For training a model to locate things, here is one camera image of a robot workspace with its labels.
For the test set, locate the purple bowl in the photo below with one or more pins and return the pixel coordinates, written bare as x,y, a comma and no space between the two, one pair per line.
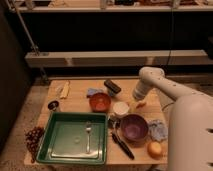
134,127

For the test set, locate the green plastic tray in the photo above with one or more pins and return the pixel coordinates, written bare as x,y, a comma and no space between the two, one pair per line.
65,139

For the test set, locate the yellow banana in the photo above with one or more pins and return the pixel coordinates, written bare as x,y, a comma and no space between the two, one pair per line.
65,90

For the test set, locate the black handled utensil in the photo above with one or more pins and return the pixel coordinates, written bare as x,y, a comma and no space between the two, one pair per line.
123,146

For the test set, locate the silver fork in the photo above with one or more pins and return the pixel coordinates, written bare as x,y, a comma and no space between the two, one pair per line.
88,130

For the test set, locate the white metal shelf rack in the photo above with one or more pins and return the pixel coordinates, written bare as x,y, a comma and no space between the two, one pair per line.
110,44

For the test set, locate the blue crumpled cloth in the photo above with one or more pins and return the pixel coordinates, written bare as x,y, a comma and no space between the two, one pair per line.
158,131

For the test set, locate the orange bowl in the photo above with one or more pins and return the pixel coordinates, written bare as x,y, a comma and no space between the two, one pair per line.
100,102

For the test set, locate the white cup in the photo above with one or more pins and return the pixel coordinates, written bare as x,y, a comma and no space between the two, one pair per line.
121,109

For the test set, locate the black rectangular block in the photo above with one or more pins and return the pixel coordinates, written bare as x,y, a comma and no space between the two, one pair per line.
112,88

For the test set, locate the wooden table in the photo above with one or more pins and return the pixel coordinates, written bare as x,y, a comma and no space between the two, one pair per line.
77,101

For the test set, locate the bunch of red grapes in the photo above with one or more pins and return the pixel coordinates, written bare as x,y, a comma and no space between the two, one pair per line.
32,139

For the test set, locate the yellow round fruit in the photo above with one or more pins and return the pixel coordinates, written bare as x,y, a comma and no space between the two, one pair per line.
155,149

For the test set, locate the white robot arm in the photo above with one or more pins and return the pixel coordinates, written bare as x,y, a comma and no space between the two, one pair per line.
190,132

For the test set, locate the blue sponge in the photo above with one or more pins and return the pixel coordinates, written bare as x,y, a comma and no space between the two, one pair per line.
92,91

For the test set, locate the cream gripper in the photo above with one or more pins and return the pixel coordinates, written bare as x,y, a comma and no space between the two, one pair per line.
135,105

